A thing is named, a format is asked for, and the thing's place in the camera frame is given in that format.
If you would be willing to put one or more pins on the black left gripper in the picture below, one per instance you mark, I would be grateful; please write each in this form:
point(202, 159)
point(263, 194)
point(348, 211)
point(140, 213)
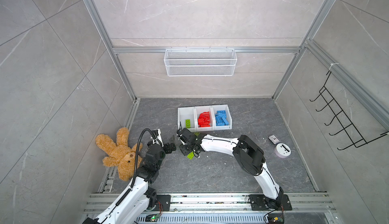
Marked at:
point(168, 149)

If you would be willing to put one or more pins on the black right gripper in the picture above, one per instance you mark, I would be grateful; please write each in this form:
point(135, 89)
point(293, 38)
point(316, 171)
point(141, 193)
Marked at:
point(184, 152)

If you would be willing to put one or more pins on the green lego brick small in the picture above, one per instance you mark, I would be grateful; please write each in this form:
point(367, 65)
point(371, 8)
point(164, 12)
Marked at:
point(190, 155)

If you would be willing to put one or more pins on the green lego brick top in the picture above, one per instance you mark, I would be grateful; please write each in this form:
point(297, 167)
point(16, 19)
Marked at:
point(187, 123)

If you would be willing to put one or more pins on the red lego brick square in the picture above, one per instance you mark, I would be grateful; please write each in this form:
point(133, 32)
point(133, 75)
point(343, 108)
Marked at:
point(204, 119)

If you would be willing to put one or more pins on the blue lego brick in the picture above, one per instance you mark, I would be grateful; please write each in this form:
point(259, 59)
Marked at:
point(221, 114)
point(221, 121)

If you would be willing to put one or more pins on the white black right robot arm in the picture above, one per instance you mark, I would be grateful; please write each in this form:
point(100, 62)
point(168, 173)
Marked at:
point(248, 155)

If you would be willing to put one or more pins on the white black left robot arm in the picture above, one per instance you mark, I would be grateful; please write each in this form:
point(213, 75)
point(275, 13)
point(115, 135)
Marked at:
point(138, 196)

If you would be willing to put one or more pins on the white left plastic bin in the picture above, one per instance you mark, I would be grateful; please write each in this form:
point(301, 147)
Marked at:
point(186, 118)

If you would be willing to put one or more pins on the white plastic bin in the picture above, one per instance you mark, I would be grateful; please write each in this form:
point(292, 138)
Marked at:
point(229, 118)
point(198, 111)
point(186, 118)

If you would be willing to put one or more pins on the white middle plastic bin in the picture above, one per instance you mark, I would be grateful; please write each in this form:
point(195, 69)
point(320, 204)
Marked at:
point(198, 111)

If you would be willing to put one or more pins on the white right plastic bin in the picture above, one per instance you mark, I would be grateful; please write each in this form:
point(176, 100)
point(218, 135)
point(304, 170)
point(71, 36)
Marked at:
point(229, 118)

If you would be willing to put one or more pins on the brown teddy bear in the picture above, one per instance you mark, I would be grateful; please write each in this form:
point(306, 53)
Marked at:
point(119, 153)

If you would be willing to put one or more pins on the small digital timer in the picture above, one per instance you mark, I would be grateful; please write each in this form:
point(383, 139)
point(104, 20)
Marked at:
point(274, 139)

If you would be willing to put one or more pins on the white round scale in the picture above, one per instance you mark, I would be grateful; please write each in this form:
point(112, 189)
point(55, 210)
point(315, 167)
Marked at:
point(282, 150)

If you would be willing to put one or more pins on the white wire mesh basket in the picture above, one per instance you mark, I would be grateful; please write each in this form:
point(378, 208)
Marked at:
point(200, 62)

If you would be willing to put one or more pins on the metal base rail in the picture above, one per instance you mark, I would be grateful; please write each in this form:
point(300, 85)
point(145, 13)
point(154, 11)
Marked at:
point(240, 208)

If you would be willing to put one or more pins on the black wire hook rack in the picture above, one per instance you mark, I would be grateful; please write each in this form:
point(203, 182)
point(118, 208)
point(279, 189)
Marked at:
point(340, 116)

